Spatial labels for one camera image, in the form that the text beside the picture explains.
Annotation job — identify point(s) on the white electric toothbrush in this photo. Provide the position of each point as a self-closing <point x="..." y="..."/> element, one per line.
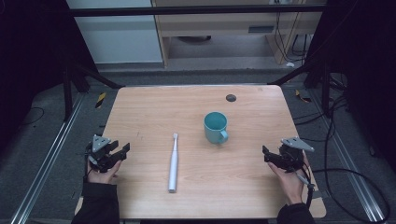
<point x="173" y="165"/>

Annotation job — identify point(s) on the white cabinet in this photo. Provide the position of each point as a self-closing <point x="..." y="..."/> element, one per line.
<point x="118" y="40"/>

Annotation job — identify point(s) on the light wooden desk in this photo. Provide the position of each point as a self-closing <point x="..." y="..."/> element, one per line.
<point x="218" y="26"/>

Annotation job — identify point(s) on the aluminium floor rail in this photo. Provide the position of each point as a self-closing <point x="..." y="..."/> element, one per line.
<point x="351" y="168"/>
<point x="46" y="161"/>

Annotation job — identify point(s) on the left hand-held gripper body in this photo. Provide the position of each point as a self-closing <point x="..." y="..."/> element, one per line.
<point x="100" y="155"/>

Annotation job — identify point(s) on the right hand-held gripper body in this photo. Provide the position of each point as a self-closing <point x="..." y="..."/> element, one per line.
<point x="291" y="157"/>

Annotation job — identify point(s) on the teal cup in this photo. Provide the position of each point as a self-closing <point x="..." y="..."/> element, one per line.
<point x="214" y="132"/>

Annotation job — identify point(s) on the person's right hand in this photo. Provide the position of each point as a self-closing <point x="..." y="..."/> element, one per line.
<point x="291" y="185"/>

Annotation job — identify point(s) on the grey round table grommet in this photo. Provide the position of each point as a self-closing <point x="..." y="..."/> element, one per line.
<point x="231" y="98"/>

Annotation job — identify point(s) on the yellow black tape strip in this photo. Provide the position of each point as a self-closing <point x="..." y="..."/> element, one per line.
<point x="302" y="96"/>
<point x="100" y="100"/>

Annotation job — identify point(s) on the black horizontal frame bar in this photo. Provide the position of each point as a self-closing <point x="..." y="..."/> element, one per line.
<point x="186" y="11"/>

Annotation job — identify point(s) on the dark curtain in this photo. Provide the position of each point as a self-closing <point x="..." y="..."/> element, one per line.
<point x="34" y="56"/>
<point x="364" y="62"/>

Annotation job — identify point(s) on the person's left hand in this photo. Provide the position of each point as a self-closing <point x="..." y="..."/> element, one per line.
<point x="104" y="176"/>

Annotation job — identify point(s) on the black metal stand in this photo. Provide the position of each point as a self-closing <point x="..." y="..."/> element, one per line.
<point x="67" y="93"/>
<point x="325" y="90"/>

